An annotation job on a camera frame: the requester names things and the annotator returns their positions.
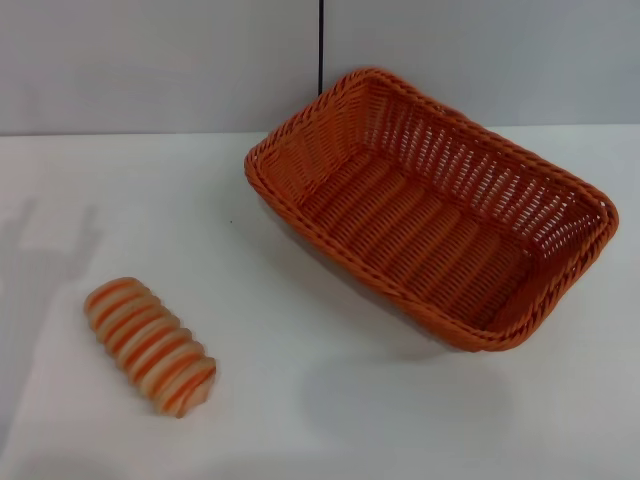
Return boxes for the orange woven plastic basket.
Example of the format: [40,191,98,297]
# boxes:
[243,67,621,357]

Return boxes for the orange cream striped bread roll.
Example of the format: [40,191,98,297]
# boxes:
[83,275,218,419]

